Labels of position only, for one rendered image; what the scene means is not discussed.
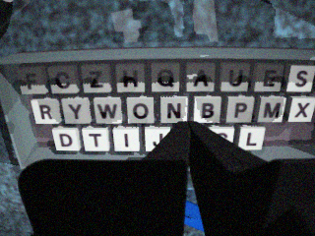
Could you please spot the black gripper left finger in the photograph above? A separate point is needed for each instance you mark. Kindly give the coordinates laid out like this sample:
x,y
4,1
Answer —
x,y
146,194

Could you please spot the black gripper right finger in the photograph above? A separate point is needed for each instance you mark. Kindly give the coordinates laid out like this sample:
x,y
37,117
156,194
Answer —
x,y
239,193

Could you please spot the blue stylus with white tip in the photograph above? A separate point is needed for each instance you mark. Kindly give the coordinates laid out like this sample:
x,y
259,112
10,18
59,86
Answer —
x,y
193,216

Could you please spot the white keyboard with letter keys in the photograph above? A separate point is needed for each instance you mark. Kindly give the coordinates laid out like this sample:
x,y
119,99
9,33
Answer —
x,y
118,103

